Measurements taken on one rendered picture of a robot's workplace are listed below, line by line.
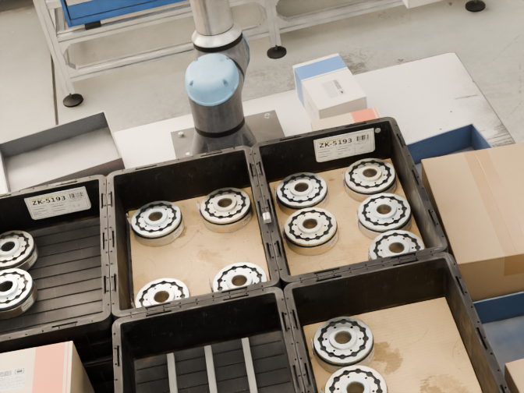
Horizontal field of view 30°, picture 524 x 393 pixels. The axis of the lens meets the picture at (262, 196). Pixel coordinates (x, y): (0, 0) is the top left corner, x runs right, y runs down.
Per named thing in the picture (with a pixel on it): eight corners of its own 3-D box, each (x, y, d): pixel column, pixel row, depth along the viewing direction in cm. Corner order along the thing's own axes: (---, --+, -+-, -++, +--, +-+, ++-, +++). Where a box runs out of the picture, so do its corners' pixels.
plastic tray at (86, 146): (13, 210, 220) (6, 194, 217) (2, 159, 234) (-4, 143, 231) (127, 173, 224) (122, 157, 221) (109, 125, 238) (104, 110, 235)
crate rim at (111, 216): (108, 181, 198) (106, 172, 196) (252, 152, 199) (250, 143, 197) (115, 327, 168) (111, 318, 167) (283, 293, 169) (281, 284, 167)
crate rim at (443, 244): (252, 152, 199) (250, 143, 197) (394, 123, 199) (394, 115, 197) (283, 293, 169) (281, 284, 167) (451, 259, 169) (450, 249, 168)
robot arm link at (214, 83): (188, 134, 215) (178, 83, 207) (197, 100, 225) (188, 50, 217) (241, 132, 213) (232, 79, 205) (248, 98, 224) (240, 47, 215)
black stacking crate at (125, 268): (120, 215, 204) (107, 175, 197) (257, 187, 205) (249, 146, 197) (128, 360, 175) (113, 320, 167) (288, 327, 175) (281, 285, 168)
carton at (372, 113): (325, 178, 221) (322, 152, 216) (313, 146, 230) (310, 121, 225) (392, 162, 222) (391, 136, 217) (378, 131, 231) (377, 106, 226)
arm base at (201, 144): (188, 142, 230) (181, 107, 224) (249, 128, 231) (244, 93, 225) (199, 178, 218) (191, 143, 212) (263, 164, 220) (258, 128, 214)
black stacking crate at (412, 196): (259, 187, 205) (251, 146, 197) (395, 159, 205) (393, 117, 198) (290, 327, 175) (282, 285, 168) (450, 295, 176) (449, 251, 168)
